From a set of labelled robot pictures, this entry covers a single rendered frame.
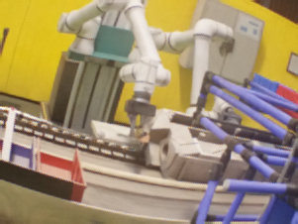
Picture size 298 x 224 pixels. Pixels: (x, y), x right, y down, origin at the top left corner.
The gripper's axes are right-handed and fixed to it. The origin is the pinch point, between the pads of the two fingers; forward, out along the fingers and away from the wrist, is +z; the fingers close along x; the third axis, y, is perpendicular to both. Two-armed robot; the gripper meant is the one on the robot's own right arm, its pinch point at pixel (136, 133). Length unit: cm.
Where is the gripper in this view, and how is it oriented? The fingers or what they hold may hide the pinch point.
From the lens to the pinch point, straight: 207.6
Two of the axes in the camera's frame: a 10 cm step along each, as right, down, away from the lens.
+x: 9.2, 2.2, 3.2
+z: -1.8, 9.7, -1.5
